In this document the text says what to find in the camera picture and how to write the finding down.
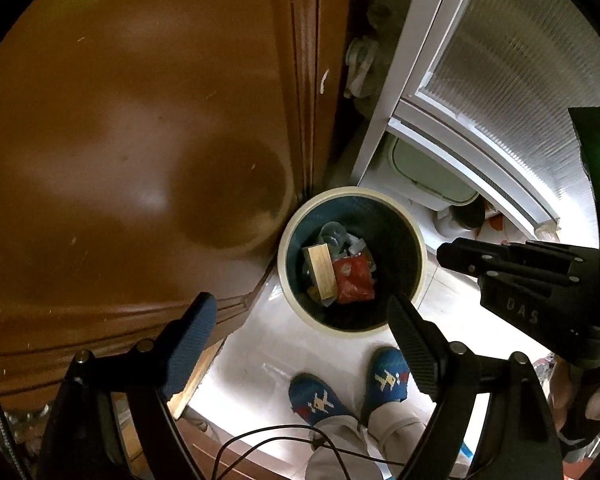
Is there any person's leg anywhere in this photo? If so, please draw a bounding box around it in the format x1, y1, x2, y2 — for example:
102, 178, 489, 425
367, 402, 427, 463
304, 416, 377, 480

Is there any white door frame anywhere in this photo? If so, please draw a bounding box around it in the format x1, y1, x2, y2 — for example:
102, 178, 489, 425
352, 0, 562, 237

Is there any tan box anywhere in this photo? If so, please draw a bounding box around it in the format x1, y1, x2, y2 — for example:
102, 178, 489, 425
301, 241, 339, 302

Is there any brown wooden cabinet door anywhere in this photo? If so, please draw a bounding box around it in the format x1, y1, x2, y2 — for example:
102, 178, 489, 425
0, 0, 367, 402

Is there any white lidded appliance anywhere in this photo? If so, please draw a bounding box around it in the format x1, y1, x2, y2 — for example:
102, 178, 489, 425
386, 136, 482, 207

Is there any person's right leg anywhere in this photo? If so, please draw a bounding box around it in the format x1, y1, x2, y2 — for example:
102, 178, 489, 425
367, 402, 427, 463

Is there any thin black cable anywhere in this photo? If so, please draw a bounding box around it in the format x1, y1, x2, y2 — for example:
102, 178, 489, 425
214, 424, 397, 480

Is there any round cream rimmed trash bin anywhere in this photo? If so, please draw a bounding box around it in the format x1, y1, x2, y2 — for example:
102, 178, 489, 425
277, 186, 426, 339

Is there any person's right hand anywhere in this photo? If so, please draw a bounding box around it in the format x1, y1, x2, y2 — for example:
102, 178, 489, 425
547, 357, 600, 444

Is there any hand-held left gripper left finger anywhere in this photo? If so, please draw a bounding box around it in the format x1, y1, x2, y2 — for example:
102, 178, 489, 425
37, 291, 218, 480

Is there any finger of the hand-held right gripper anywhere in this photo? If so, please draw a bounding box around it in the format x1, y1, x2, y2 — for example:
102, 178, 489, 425
439, 255, 547, 291
437, 239, 590, 267

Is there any person's left leg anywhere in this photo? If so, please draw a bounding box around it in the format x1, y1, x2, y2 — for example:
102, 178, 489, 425
304, 416, 377, 480

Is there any clear plastic bottle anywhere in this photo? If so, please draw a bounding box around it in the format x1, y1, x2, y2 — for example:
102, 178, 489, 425
319, 221, 352, 257

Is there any red snack packet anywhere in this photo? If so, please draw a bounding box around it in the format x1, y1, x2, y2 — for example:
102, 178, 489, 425
331, 254, 377, 304

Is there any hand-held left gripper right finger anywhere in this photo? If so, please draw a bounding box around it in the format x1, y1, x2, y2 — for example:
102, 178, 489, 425
386, 294, 566, 480

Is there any ribbed glass panel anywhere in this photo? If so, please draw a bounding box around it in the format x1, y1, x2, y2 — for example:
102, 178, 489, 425
420, 0, 600, 222

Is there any braided dark cable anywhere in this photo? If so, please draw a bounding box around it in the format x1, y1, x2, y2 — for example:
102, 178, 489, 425
0, 359, 32, 480

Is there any blue patterned slipper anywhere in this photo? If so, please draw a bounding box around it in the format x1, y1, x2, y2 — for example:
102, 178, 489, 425
362, 345, 411, 424
288, 372, 357, 429

